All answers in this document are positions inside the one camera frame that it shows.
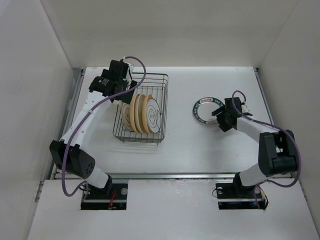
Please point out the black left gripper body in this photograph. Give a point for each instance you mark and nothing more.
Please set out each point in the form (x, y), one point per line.
(125, 97)

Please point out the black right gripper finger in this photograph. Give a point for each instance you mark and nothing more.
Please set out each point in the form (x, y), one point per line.
(220, 119)
(218, 111)

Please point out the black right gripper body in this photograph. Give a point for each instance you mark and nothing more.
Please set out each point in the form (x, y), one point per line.
(227, 114)

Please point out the cream yellow plate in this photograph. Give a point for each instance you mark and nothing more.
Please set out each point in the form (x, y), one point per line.
(140, 110)

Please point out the white plate dark rim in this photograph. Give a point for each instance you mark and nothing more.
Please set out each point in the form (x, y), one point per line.
(203, 110)

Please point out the grey wire dish rack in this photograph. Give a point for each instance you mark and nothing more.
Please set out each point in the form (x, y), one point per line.
(155, 85)

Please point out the white plate black pattern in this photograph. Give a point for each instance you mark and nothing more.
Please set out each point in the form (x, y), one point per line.
(153, 116)

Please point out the white plate green rim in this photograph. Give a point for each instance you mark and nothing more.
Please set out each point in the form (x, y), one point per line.
(125, 115)

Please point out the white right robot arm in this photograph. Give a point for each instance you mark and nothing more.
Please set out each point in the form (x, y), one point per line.
(278, 152)

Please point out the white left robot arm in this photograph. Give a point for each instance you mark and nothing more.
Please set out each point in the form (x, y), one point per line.
(114, 84)

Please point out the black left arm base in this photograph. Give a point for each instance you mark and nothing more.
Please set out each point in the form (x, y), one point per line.
(113, 200)

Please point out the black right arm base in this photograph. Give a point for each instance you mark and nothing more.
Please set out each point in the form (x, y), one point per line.
(234, 196)

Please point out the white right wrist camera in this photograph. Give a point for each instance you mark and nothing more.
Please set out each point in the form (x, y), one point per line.
(245, 109)

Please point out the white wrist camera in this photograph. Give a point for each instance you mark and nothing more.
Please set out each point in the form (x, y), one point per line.
(245, 109)
(129, 69)

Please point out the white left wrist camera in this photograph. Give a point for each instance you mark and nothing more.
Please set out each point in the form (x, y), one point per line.
(129, 69)

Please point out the aluminium table edge rail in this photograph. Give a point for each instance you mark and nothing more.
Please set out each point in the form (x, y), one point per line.
(190, 149)

